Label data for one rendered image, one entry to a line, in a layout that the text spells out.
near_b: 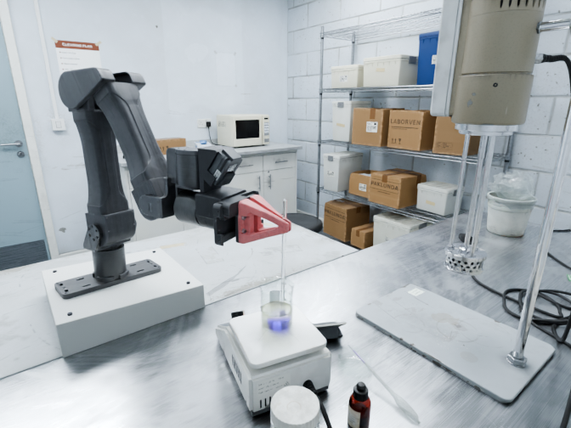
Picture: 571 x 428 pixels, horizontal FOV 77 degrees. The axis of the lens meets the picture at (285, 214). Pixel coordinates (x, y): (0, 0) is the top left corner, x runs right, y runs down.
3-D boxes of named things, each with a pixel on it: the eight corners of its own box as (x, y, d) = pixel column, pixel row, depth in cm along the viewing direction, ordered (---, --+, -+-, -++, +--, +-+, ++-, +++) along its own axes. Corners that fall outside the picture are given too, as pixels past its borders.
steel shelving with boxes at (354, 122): (313, 244, 348) (319, 26, 291) (343, 235, 372) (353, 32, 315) (457, 309, 240) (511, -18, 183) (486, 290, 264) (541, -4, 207)
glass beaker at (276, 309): (253, 324, 57) (251, 278, 55) (279, 312, 61) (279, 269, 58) (275, 344, 53) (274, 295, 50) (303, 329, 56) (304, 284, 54)
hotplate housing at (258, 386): (215, 338, 67) (212, 301, 65) (279, 321, 73) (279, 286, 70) (256, 434, 48) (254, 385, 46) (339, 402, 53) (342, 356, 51)
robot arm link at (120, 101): (198, 205, 66) (132, 53, 66) (160, 215, 59) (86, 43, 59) (159, 225, 73) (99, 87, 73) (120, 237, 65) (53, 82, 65)
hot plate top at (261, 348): (227, 323, 59) (227, 318, 58) (293, 306, 63) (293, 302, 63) (251, 371, 48) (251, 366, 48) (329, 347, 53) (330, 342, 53)
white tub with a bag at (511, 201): (472, 229, 124) (483, 168, 118) (494, 222, 132) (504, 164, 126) (517, 242, 113) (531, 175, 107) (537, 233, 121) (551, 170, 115)
